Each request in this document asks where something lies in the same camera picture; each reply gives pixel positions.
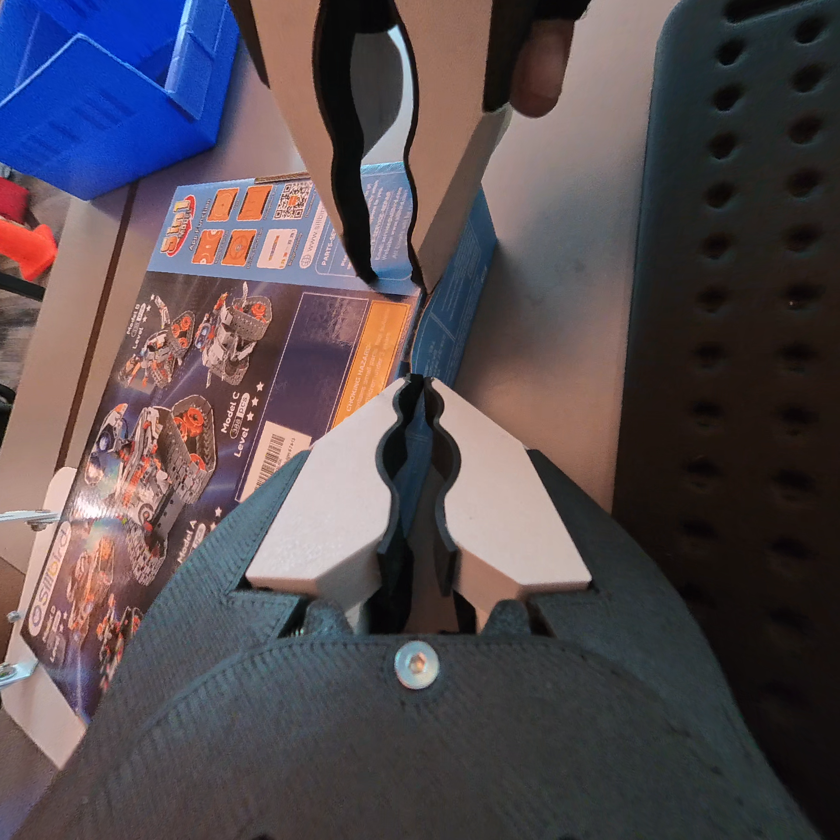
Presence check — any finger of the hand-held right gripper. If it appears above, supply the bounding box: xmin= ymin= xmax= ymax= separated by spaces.
xmin=392 ymin=0 xmax=514 ymax=294
xmin=251 ymin=0 xmax=380 ymax=287

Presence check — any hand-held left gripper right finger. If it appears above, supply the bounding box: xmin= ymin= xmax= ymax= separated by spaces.
xmin=423 ymin=375 xmax=596 ymax=634

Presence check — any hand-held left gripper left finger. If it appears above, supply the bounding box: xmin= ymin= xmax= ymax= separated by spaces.
xmin=244 ymin=373 xmax=422 ymax=635

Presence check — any toy robot kit box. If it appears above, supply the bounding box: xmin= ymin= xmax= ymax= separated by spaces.
xmin=20 ymin=161 xmax=498 ymax=724

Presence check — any person's right hand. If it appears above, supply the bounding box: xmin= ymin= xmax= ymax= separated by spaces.
xmin=512 ymin=0 xmax=592 ymax=120

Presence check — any blue plastic bin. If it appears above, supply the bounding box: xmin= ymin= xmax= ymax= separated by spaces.
xmin=0 ymin=0 xmax=241 ymax=202

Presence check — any orange plastic object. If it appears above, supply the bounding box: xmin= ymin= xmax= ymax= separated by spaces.
xmin=0 ymin=220 xmax=59 ymax=282

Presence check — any grey perforated plastic chair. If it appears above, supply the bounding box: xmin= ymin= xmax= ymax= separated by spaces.
xmin=613 ymin=0 xmax=840 ymax=840

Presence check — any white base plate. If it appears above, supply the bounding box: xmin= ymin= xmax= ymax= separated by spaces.
xmin=0 ymin=465 xmax=99 ymax=772

